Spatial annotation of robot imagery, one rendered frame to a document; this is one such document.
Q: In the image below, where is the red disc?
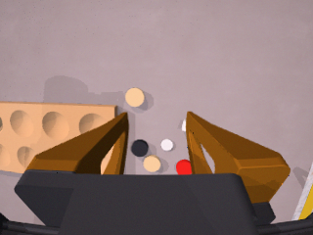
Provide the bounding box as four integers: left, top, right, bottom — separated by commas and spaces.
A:
176, 160, 192, 174

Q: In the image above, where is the orange tray with round pockets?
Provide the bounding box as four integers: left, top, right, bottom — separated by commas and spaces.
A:
0, 101, 117, 173

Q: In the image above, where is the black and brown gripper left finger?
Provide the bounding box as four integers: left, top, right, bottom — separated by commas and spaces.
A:
26, 112, 129, 174

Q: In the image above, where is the white disc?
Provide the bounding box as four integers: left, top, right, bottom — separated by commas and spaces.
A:
161, 139, 173, 151

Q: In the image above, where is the black round disc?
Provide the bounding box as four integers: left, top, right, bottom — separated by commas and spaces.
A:
131, 139, 149, 157

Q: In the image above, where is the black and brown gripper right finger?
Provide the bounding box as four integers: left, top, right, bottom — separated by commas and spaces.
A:
186, 112, 291, 204

